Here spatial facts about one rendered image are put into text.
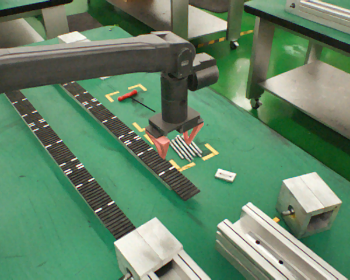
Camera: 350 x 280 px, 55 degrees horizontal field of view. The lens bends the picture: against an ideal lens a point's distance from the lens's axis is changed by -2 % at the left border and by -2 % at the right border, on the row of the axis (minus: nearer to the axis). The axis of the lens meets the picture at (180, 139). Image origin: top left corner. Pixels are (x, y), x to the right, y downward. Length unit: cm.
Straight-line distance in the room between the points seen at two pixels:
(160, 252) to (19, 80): 39
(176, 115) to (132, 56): 18
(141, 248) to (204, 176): 34
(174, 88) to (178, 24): 241
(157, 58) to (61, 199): 47
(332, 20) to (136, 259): 169
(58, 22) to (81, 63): 211
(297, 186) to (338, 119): 154
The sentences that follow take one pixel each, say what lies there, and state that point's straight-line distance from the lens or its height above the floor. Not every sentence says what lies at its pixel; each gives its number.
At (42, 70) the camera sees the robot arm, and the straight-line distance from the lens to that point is 55.
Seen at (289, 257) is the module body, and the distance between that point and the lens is 74.
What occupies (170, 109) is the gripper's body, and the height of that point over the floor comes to 104.
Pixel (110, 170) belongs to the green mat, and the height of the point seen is 78.
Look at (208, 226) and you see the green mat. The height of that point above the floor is 78.
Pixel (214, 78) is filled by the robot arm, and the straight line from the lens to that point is 74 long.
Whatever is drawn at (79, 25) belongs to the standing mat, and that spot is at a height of 1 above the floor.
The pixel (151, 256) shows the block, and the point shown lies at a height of 87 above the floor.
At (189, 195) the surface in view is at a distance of 84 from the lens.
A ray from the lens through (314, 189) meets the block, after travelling 83.
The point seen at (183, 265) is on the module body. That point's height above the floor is 86.
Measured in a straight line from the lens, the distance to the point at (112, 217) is 81.
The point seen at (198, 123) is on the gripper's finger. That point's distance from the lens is 77.
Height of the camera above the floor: 144
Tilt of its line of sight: 39 degrees down
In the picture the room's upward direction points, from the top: straight up
